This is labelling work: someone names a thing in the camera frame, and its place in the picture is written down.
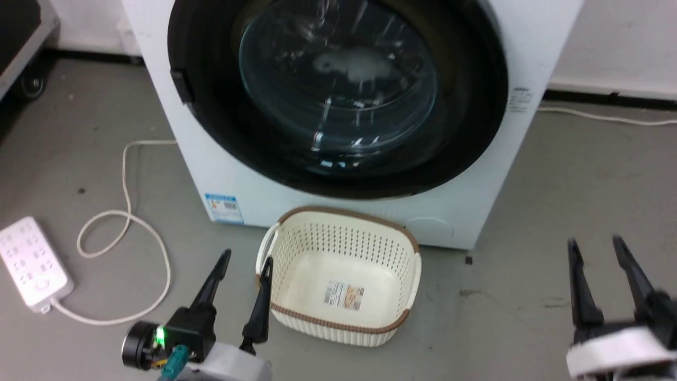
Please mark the round black glass washer door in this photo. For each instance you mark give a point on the round black glass washer door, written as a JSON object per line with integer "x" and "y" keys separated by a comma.
{"x": 344, "y": 79}

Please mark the white power strip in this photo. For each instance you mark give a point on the white power strip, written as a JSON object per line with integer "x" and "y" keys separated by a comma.
{"x": 30, "y": 263}

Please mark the cream perforated laundry basket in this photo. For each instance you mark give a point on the cream perforated laundry basket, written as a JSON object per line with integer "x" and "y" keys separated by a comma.
{"x": 344, "y": 267}

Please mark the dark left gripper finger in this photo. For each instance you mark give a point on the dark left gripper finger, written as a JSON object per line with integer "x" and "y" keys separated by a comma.
{"x": 212, "y": 283}
{"x": 259, "y": 309}

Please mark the printed label inside basket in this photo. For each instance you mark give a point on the printed label inside basket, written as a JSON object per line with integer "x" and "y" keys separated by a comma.
{"x": 345, "y": 295}

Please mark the black grey wheeled cart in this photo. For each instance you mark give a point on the black grey wheeled cart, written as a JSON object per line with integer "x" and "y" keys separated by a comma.
{"x": 16, "y": 32}

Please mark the black caster wheel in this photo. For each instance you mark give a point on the black caster wheel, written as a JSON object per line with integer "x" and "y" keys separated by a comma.
{"x": 33, "y": 84}

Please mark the small printed text sticker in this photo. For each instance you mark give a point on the small printed text sticker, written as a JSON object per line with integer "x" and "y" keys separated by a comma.
{"x": 520, "y": 99}

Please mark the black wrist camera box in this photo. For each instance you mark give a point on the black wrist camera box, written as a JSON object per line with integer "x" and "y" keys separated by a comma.
{"x": 185, "y": 330}

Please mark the white front-load washing machine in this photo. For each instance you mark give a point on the white front-load washing machine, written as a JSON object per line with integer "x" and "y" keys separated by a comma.
{"x": 222, "y": 159}

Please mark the blue energy label sticker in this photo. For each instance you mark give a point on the blue energy label sticker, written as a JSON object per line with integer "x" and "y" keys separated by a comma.
{"x": 224, "y": 208}

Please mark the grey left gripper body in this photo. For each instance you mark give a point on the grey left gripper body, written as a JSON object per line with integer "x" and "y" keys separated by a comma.
{"x": 232, "y": 366}

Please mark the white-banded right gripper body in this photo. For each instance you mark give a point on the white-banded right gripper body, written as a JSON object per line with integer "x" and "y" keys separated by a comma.
{"x": 619, "y": 355}

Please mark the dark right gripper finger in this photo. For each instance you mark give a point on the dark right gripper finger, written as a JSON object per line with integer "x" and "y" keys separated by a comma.
{"x": 634, "y": 280}
{"x": 583, "y": 288}

